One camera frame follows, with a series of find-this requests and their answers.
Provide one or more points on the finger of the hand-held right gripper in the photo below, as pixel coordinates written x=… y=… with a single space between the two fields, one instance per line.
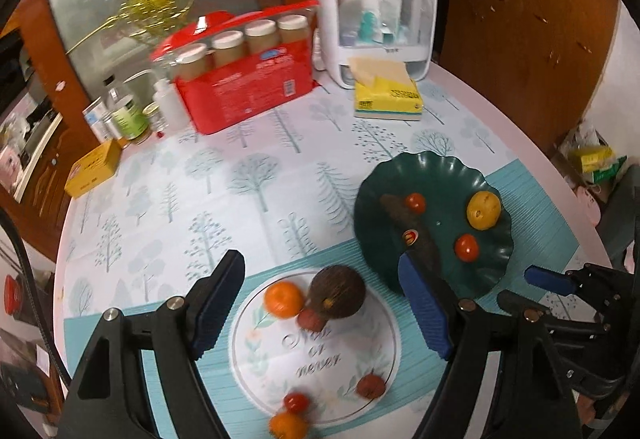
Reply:
x=547 y=280
x=512 y=300

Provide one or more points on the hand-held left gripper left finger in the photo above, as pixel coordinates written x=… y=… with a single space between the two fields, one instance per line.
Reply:
x=215 y=314

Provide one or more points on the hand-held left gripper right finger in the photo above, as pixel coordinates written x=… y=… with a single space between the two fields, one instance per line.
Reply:
x=425 y=309

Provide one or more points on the large orange tangerine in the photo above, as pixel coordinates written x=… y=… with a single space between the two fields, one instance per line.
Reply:
x=284 y=299

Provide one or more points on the dark brown avocado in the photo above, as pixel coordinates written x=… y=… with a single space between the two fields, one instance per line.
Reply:
x=336 y=293

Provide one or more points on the red lychee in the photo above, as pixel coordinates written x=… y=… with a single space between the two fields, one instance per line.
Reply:
x=311 y=319
x=370 y=385

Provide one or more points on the red cherry tomato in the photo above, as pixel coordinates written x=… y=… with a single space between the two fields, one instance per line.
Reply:
x=415 y=203
x=466 y=247
x=296 y=402

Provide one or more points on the dark green scalloped plate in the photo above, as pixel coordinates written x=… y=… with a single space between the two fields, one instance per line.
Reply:
x=450 y=189

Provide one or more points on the small orange tangerine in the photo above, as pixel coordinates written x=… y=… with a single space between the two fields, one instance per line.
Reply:
x=287 y=425

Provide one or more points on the teal striped placemat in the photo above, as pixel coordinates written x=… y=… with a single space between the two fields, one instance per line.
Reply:
x=535 y=239

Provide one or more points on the pink slipper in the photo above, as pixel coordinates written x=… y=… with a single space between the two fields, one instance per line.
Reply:
x=587 y=206

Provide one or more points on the overripe dark banana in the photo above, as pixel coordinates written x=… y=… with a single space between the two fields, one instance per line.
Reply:
x=400 y=219

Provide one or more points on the yellow passion fruit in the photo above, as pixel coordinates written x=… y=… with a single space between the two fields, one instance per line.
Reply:
x=483 y=210

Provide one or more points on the grey chair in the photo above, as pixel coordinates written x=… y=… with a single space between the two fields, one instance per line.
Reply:
x=622 y=219

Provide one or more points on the yellow green bag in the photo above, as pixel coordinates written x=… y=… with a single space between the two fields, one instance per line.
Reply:
x=592 y=159

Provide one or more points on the yellow cardboard box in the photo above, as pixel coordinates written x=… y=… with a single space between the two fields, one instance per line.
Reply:
x=92 y=169

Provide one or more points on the small glass jar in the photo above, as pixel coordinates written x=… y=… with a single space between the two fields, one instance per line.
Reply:
x=152 y=116

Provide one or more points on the white squeeze bottle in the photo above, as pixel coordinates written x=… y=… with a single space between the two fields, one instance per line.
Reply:
x=170 y=109

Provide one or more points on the green label jar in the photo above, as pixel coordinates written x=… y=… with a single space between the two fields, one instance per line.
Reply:
x=127 y=119

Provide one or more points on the yellow tissue pack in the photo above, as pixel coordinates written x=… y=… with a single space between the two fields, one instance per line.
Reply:
x=385 y=96

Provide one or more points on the red gift box of jars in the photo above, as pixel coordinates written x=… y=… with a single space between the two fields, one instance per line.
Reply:
x=240 y=89

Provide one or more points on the blue and white box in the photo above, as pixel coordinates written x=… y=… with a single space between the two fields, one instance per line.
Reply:
x=97 y=119

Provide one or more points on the clear glass bottle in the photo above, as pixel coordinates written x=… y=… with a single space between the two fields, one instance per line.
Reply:
x=111 y=94

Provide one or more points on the teal label bottle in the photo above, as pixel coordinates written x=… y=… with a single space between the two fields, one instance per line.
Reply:
x=369 y=16

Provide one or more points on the white cosmetics storage box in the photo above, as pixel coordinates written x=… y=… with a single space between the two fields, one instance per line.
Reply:
x=330 y=19

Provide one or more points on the frosted glass door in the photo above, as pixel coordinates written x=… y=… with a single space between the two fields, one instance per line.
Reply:
x=90 y=9

